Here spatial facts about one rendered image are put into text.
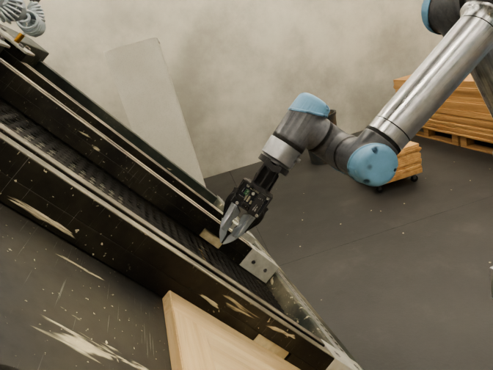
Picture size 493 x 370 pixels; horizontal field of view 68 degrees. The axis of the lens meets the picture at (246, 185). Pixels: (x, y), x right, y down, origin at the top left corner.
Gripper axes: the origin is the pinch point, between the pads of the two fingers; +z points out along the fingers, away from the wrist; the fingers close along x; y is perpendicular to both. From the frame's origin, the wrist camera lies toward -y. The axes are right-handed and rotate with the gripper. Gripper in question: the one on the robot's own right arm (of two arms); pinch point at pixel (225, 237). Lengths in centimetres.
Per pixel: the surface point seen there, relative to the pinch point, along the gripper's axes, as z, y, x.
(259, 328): 5.6, 17.8, 13.6
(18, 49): -6, -26, -82
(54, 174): -2.8, 33.5, -23.5
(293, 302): 11.7, -27.2, 27.2
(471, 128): -168, -343, 159
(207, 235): 10.5, -31.5, -5.1
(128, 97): 9, -319, -174
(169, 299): 5.6, 27.5, -1.8
